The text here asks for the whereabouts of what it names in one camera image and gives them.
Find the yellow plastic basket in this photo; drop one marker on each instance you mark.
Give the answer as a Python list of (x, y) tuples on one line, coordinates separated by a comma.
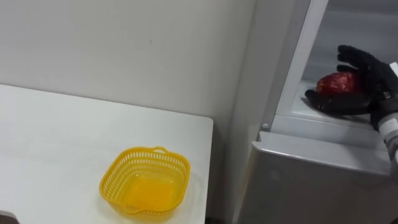
[(146, 189)]

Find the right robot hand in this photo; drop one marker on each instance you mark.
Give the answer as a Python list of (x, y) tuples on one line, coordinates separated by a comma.
[(381, 84)]

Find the dark red fruit soft toy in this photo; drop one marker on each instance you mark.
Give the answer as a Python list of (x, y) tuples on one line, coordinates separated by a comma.
[(337, 83)]

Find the white table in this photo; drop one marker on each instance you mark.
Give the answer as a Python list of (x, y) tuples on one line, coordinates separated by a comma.
[(46, 140)]

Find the grey fridge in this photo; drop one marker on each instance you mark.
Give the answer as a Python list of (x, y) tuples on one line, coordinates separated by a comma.
[(311, 186)]

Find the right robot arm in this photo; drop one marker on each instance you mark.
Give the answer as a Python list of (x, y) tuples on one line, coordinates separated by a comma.
[(391, 130)]

